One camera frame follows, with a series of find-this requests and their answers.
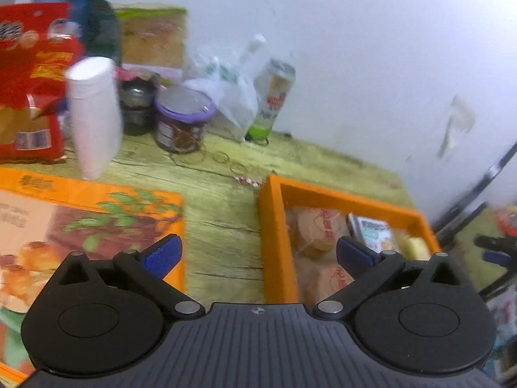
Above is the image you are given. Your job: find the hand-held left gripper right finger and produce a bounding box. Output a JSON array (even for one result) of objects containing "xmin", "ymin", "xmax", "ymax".
[{"xmin": 315, "ymin": 235, "xmax": 471, "ymax": 318}]

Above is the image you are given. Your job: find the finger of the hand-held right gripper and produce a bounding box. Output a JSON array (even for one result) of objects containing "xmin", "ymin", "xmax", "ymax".
[
  {"xmin": 482, "ymin": 251, "xmax": 517, "ymax": 267},
  {"xmin": 474, "ymin": 235, "xmax": 517, "ymax": 253}
]

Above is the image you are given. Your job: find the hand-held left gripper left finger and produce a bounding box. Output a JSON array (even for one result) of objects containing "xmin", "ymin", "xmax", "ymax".
[{"xmin": 44, "ymin": 233, "xmax": 203, "ymax": 319}]

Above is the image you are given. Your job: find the walnut crisp biscuit packet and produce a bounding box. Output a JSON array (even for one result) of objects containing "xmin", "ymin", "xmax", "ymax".
[{"xmin": 347, "ymin": 212, "xmax": 398, "ymax": 253}]

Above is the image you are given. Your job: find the round cake clear packet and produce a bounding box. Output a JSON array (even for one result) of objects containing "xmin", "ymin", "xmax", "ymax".
[
  {"xmin": 289, "ymin": 206, "xmax": 350, "ymax": 257},
  {"xmin": 295, "ymin": 256, "xmax": 356, "ymax": 304}
]

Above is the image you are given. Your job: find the yellow sandwich biscuit packet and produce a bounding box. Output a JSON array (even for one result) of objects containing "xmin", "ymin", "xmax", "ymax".
[{"xmin": 402, "ymin": 236, "xmax": 431, "ymax": 260}]

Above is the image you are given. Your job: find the orange cardboard box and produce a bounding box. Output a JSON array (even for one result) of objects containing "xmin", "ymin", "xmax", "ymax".
[{"xmin": 258, "ymin": 175, "xmax": 442, "ymax": 304}]

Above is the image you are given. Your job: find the orange printed box lid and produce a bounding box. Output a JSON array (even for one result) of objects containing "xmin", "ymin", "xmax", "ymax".
[{"xmin": 0, "ymin": 167, "xmax": 186, "ymax": 384}]

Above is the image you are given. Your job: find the wooden desktop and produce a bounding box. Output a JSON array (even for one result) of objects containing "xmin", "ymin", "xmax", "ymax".
[{"xmin": 0, "ymin": 131, "xmax": 417, "ymax": 304}]

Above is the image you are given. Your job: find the red orange packet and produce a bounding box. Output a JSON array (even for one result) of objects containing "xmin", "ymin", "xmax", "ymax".
[{"xmin": 495, "ymin": 206, "xmax": 517, "ymax": 231}]

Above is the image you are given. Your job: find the plain black bar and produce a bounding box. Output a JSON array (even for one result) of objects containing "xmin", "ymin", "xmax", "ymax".
[{"xmin": 434, "ymin": 204, "xmax": 489, "ymax": 243}]

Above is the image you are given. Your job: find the black printed bar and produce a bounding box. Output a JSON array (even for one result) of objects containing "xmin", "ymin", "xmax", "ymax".
[{"xmin": 428, "ymin": 141, "xmax": 517, "ymax": 231}]

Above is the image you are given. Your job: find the large tan rubber band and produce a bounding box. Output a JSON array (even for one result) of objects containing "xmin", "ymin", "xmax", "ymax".
[{"xmin": 174, "ymin": 150, "xmax": 209, "ymax": 167}]

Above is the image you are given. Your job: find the purple lid food can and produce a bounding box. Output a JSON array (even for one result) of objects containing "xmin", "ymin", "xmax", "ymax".
[{"xmin": 154, "ymin": 85, "xmax": 215, "ymax": 154}]

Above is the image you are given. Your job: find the stack of white cups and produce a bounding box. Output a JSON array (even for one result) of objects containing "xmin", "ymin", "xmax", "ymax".
[{"xmin": 65, "ymin": 57, "xmax": 124, "ymax": 181}]

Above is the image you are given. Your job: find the white plastic bag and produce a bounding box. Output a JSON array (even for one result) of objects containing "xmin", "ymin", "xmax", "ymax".
[{"xmin": 184, "ymin": 34, "xmax": 267, "ymax": 143}]

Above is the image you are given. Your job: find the green white beer can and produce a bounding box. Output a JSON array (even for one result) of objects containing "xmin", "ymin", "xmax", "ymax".
[{"xmin": 246, "ymin": 59, "xmax": 296, "ymax": 142}]

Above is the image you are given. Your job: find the pink white box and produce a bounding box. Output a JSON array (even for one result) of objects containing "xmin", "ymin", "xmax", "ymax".
[{"xmin": 117, "ymin": 64, "xmax": 184, "ymax": 87}]

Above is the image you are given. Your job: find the clear green print plastic bag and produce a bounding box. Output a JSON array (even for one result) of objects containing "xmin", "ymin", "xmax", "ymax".
[{"xmin": 190, "ymin": 46, "xmax": 243, "ymax": 87}]

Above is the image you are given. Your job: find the red snack bag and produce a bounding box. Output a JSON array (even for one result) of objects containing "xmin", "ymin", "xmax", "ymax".
[{"xmin": 0, "ymin": 2, "xmax": 85, "ymax": 164}]

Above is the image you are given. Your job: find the wood pattern board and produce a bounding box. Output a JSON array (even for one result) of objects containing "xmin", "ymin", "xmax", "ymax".
[{"xmin": 115, "ymin": 6, "xmax": 188, "ymax": 69}]

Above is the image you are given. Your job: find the blue cap water bottle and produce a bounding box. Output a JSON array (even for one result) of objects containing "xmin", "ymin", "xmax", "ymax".
[{"xmin": 32, "ymin": 0, "xmax": 122, "ymax": 69}]

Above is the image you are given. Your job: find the peeling wall tape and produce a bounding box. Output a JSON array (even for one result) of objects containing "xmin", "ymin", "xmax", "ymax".
[{"xmin": 438, "ymin": 95, "xmax": 477, "ymax": 158}]

